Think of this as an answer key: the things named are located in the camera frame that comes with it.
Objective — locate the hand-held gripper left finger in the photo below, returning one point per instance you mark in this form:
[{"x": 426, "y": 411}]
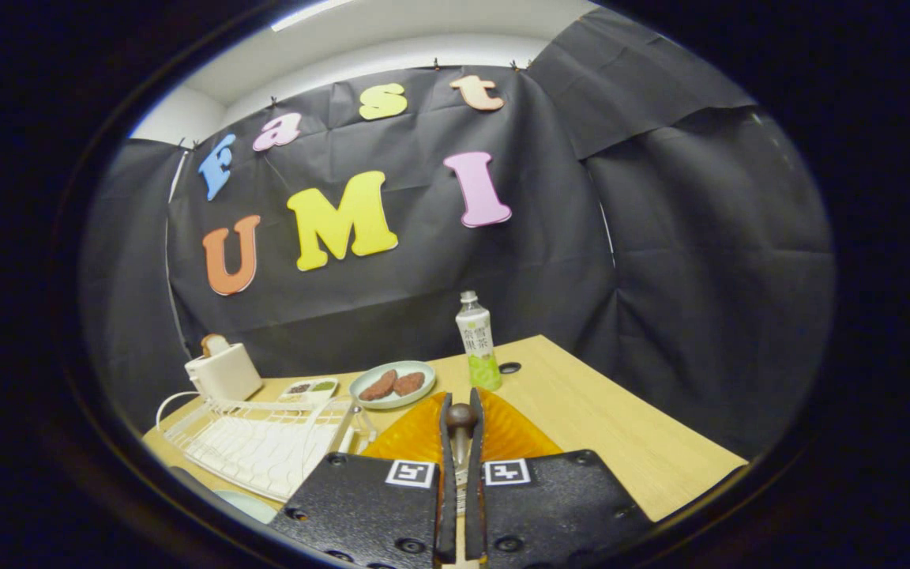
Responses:
[{"x": 360, "y": 506}]

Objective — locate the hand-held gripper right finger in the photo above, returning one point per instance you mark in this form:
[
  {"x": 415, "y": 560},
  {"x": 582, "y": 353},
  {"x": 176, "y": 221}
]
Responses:
[{"x": 558, "y": 506}]

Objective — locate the white dish rack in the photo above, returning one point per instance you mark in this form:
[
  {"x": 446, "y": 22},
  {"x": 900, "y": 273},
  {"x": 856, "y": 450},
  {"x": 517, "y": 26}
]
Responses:
[{"x": 257, "y": 446}]

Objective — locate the dark wooden spoon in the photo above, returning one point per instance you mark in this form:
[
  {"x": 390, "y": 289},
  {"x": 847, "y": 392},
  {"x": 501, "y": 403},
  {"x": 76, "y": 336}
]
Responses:
[{"x": 461, "y": 416}]

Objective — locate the small white sauce dish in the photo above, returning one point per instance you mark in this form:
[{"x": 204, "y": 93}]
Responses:
[{"x": 309, "y": 388}]

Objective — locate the pale green plate with patties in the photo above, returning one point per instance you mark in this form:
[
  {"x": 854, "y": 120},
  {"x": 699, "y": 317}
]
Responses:
[{"x": 427, "y": 371}]

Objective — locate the brown meat patty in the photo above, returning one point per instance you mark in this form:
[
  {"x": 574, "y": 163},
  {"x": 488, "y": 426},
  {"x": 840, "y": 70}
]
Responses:
[
  {"x": 378, "y": 385},
  {"x": 409, "y": 383}
]

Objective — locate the black table grommet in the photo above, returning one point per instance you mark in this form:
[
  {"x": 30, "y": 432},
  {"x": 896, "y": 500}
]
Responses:
[{"x": 509, "y": 367}]

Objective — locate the green drink bottle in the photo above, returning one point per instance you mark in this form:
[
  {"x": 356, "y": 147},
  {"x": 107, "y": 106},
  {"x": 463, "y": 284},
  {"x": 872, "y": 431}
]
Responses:
[{"x": 477, "y": 340}]

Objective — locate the white toaster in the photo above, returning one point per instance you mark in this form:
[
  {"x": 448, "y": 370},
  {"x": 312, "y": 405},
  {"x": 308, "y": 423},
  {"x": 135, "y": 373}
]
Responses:
[{"x": 226, "y": 375}]

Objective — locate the toast slice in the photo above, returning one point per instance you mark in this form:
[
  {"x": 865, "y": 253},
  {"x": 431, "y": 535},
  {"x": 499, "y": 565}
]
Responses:
[{"x": 214, "y": 344}]

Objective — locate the black backdrop cloth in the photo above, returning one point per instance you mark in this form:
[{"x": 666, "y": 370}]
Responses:
[{"x": 684, "y": 261}]

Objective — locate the long ceiling light panel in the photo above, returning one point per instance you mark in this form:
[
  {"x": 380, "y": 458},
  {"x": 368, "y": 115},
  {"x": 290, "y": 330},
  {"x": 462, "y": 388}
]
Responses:
[{"x": 313, "y": 14}]

